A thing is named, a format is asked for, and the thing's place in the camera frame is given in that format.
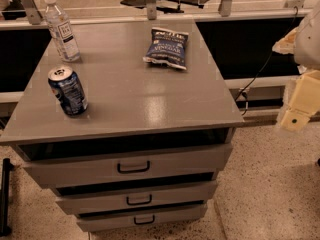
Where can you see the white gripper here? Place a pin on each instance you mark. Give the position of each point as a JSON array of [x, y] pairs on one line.
[[308, 42]]

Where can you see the blue chip bag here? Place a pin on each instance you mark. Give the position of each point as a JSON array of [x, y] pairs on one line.
[[167, 47]]

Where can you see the clear plastic water bottle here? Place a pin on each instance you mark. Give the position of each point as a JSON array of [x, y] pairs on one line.
[[61, 31]]

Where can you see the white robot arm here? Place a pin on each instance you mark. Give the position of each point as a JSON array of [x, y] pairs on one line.
[[303, 42]]

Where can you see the top grey drawer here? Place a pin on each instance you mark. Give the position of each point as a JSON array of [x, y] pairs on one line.
[[97, 169]]

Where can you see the grey drawer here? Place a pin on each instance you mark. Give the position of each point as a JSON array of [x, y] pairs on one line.
[[97, 169], [143, 217], [137, 198]]

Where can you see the grey drawer cabinet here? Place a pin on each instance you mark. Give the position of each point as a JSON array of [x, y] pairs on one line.
[[132, 106]]

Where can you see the bottom grey drawer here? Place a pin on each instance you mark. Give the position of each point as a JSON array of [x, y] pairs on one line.
[[143, 217]]

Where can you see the blue soda can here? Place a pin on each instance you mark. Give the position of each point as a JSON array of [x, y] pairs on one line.
[[67, 88]]

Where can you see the middle grey drawer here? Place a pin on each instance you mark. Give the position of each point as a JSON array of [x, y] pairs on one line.
[[137, 198]]

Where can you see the black metal stand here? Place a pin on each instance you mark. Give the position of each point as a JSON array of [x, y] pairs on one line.
[[7, 167]]

